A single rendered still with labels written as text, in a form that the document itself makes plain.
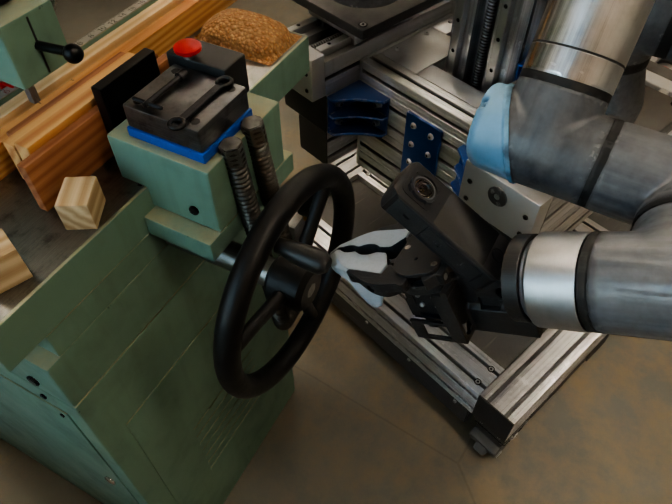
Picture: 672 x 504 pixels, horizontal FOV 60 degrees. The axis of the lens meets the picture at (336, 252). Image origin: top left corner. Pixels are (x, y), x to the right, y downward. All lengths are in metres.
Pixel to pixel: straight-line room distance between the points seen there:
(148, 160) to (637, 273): 0.48
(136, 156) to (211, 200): 0.10
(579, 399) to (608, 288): 1.21
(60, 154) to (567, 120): 0.50
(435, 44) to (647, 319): 0.92
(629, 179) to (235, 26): 0.59
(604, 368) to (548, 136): 1.25
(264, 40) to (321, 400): 0.93
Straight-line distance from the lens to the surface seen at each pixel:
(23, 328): 0.65
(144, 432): 0.94
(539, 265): 0.45
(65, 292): 0.67
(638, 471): 1.60
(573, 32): 0.50
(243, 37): 0.89
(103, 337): 0.75
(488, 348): 1.38
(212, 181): 0.62
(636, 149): 0.50
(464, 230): 0.48
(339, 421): 1.49
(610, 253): 0.44
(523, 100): 0.51
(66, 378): 0.74
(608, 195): 0.50
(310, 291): 0.68
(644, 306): 0.43
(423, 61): 1.21
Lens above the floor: 1.36
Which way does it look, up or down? 50 degrees down
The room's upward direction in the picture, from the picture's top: straight up
